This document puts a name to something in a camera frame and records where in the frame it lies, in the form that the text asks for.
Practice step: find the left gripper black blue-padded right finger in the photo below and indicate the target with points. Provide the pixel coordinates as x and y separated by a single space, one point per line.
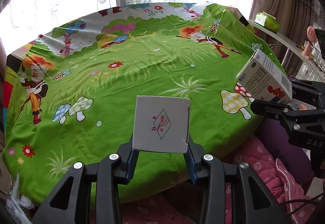
251 200

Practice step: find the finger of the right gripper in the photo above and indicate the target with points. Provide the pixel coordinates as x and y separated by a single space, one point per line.
310 92

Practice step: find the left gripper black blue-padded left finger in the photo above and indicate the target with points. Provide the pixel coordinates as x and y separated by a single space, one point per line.
69 201

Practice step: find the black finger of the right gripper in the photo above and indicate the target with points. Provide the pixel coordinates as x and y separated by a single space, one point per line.
282 113

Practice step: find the white red medicine box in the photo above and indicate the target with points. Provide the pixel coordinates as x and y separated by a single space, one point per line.
262 79

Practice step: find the small white logo box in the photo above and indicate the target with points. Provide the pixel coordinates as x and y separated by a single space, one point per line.
161 124

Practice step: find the pink quilted blanket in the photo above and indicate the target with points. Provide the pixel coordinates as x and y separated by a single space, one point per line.
182 204

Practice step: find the white curved shelf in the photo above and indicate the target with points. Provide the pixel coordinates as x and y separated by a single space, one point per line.
290 45

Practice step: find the pink handheld fan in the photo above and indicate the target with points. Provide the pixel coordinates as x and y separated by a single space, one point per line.
311 39

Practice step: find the green tissue pack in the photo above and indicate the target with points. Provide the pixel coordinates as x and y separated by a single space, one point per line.
267 21

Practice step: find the green cartoon print tablecloth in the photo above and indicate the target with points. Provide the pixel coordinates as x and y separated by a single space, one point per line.
70 94

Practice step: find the brown drape curtain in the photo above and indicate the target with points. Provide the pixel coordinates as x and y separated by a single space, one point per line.
281 5

